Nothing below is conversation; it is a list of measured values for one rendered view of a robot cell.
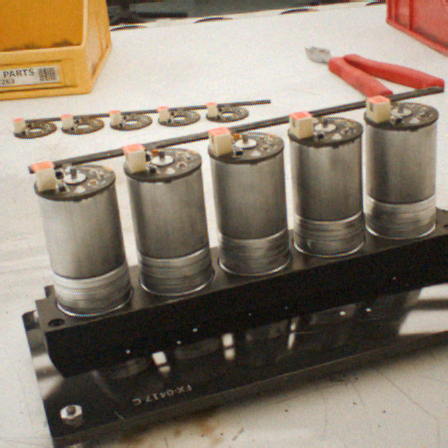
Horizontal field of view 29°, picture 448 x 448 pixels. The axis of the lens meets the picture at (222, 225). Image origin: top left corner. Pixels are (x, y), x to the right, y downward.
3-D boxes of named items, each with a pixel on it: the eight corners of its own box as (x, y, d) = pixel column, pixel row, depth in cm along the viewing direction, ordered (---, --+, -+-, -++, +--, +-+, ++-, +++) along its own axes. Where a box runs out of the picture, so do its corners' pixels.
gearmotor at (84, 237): (143, 328, 28) (121, 182, 26) (68, 347, 27) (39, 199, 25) (126, 293, 30) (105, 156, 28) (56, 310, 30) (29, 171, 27)
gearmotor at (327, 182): (377, 269, 30) (375, 130, 28) (312, 285, 30) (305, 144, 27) (345, 240, 32) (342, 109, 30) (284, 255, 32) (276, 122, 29)
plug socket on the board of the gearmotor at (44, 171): (65, 187, 26) (62, 166, 26) (37, 192, 26) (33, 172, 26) (61, 178, 27) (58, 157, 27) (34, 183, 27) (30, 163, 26)
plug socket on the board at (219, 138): (240, 151, 28) (238, 131, 27) (214, 156, 27) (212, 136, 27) (231, 143, 28) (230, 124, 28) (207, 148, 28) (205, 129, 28)
